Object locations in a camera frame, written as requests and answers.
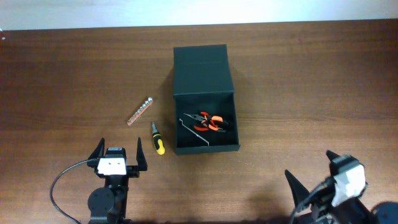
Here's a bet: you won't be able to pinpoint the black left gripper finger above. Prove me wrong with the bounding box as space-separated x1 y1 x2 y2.
136 138 147 171
87 138 105 167

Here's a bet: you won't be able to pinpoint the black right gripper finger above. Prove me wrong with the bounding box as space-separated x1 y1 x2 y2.
326 150 340 162
284 170 310 212

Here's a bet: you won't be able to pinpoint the orange socket rail with sockets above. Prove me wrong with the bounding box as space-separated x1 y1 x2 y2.
126 97 154 126

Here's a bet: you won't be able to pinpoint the silver combination wrench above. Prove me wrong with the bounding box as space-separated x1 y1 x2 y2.
178 118 210 146

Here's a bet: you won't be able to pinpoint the small red side cutters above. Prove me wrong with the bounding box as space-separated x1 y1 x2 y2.
193 111 209 131

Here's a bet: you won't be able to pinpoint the orange black needle-nose pliers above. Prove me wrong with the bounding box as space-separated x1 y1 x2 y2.
185 113 229 133

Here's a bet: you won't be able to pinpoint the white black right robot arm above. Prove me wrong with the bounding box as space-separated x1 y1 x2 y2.
285 150 397 224

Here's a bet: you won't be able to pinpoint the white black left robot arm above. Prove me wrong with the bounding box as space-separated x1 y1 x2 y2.
87 138 147 224

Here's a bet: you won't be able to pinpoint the yellow black stubby screwdriver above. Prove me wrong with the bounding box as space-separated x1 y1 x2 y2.
152 122 165 155

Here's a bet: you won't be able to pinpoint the black open storage box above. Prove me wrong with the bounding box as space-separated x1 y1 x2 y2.
174 44 240 155

